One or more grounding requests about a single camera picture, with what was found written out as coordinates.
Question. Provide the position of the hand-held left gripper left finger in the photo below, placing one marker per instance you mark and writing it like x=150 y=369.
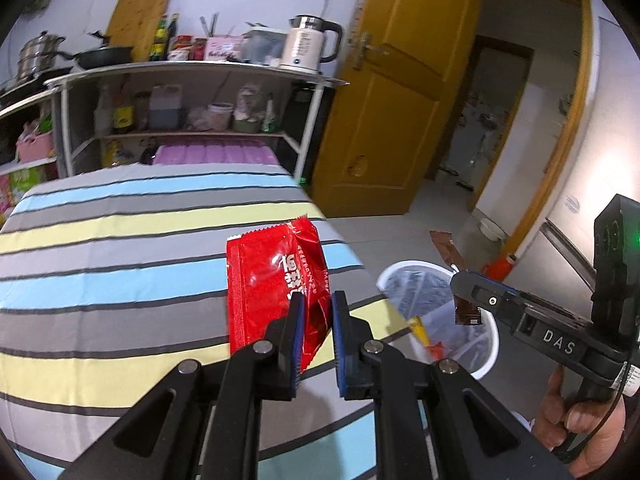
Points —
x=299 y=330

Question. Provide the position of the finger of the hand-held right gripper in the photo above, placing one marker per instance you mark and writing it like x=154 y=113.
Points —
x=492 y=301
x=550 y=305

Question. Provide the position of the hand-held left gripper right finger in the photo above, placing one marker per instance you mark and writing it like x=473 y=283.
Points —
x=340 y=340

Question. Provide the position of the red snack wrapper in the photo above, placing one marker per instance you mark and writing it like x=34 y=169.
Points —
x=265 y=280

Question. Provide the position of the brown wrapper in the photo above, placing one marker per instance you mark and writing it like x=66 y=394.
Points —
x=447 y=250

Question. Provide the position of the white round trash bin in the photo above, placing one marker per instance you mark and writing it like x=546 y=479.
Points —
x=435 y=300

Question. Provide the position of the person's right hand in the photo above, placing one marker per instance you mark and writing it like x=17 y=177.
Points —
x=555 y=420

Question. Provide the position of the orange plastic container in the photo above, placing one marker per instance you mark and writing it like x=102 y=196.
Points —
x=500 y=266

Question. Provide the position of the white basin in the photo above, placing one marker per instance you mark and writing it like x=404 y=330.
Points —
x=492 y=230

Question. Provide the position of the small red wrapper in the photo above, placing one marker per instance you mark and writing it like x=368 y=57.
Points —
x=436 y=350

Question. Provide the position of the yellow wrapper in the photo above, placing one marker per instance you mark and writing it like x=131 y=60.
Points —
x=420 y=330

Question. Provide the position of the striped table cloth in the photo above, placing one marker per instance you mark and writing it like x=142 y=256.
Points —
x=125 y=240

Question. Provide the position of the black appliance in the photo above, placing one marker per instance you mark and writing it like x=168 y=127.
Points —
x=320 y=110

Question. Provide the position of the green and white food bags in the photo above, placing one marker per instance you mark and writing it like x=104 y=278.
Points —
x=250 y=110

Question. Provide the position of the white plastic tub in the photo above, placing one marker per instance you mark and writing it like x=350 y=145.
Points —
x=220 y=115

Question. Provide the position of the yellow wooden door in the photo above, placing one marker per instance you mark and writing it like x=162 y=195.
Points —
x=400 y=85

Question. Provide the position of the yellow snack bag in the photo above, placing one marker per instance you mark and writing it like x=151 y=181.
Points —
x=117 y=152

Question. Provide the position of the plastic jug of dark liquid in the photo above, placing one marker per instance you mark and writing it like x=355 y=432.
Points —
x=162 y=107

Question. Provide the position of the yellow label bottle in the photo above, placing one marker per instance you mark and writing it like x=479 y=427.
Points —
x=122 y=112

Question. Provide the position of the white electric kettle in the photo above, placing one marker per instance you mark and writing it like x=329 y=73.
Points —
x=305 y=47

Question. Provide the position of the clear lidded container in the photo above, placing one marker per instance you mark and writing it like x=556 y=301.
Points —
x=262 y=47

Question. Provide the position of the white shelf rack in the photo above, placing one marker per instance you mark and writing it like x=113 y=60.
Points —
x=175 y=67

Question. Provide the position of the pink utensil box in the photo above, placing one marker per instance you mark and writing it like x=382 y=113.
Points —
x=222 y=49

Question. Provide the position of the clear plastic bottle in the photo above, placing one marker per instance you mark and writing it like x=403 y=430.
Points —
x=102 y=112

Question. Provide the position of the red sauce jar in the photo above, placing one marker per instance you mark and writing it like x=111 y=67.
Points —
x=182 y=49

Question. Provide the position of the green printed carton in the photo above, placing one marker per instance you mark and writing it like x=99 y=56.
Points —
x=22 y=185

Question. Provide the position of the bundle of chopsticks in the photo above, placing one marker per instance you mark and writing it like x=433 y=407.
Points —
x=207 y=25

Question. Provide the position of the dark sauce bottle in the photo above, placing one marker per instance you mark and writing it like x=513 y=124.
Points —
x=173 y=35

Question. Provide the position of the pink plastic basket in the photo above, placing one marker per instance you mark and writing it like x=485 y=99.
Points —
x=35 y=147

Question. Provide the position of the green oil bottle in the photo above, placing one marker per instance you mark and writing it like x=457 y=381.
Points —
x=160 y=40

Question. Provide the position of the black frying pan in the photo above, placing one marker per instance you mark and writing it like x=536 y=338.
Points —
x=102 y=57

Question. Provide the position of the wooden cutting board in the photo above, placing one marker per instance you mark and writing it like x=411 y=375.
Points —
x=137 y=22

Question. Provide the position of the black induction stove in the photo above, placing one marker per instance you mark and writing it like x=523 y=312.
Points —
x=20 y=85

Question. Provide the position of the steel steamer pot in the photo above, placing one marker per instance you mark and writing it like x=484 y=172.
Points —
x=40 y=55

